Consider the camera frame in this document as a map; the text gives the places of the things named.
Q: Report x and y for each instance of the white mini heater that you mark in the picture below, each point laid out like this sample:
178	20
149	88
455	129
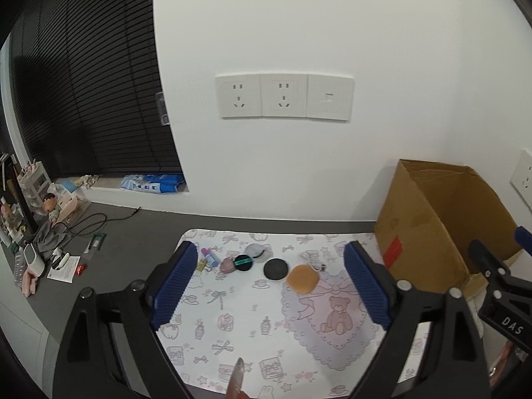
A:
32	259

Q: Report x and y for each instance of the grey cloth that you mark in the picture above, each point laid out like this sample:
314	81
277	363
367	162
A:
48	237

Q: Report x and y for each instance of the small doll figure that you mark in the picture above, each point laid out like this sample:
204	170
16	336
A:
50	205

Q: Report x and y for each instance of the small red item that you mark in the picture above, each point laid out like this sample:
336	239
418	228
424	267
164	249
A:
81	269

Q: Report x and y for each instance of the white paper sheet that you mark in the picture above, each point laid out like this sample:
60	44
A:
62	273

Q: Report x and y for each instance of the blue tissue packet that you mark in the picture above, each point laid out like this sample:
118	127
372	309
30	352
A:
151	183

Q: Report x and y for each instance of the black window blinds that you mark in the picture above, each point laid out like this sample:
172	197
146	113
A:
83	70

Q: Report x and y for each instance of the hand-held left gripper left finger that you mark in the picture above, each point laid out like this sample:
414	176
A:
174	286

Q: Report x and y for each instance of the orange rounded case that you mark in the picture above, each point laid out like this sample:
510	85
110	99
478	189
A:
302	279

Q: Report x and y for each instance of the brown cardboard box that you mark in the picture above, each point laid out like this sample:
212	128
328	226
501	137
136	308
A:
415	224

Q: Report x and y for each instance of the black compact green stripe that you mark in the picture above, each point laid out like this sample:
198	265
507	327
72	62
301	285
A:
243	263

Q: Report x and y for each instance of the purple lip balm tube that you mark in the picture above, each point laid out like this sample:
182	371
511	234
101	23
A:
211	257

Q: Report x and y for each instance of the triple wall socket panel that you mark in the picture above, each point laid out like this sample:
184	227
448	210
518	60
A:
329	97

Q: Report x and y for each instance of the white adapter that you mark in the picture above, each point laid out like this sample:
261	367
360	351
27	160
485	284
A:
60	261

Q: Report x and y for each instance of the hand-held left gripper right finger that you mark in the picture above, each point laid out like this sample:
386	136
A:
368	286

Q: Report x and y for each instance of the clear water bottle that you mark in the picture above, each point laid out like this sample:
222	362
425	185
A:
18	268

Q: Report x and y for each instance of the white bear printed mat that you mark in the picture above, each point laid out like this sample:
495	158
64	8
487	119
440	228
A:
249	320

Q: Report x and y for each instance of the black round powder puff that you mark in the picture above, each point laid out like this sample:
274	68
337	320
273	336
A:
275	269

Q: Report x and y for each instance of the pink box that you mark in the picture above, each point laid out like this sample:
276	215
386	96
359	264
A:
70	203

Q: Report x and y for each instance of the white round jar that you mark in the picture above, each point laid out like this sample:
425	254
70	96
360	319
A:
254	250

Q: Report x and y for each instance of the gold binder clip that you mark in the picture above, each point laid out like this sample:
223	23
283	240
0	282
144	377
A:
202	265

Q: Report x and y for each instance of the small beige figures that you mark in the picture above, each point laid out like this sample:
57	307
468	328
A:
88	180

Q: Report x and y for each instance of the white drawer organizer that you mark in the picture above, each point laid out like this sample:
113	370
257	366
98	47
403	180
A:
35	178

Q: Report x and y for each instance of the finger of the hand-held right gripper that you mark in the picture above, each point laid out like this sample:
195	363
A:
482	255
524	239

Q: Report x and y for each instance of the pink cloth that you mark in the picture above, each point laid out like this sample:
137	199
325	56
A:
27	284

